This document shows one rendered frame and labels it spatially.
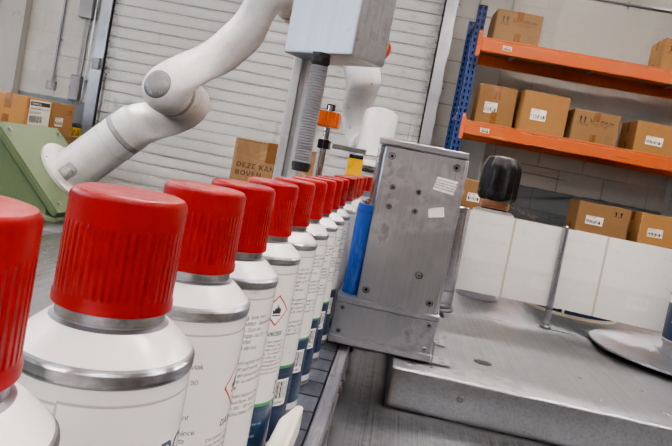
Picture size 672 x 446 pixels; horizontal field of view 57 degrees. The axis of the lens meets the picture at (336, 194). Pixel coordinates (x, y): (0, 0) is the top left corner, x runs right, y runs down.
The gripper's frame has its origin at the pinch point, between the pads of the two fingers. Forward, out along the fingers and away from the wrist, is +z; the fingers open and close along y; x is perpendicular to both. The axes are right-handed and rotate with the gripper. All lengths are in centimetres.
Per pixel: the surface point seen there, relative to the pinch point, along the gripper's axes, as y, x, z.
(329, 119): -7.7, -32.1, -13.4
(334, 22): -9, -46, -26
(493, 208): 27.4, -16.0, -7.5
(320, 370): 3, -70, 32
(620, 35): 175, 353, -313
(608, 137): 161, 317, -194
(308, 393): 3, -77, 35
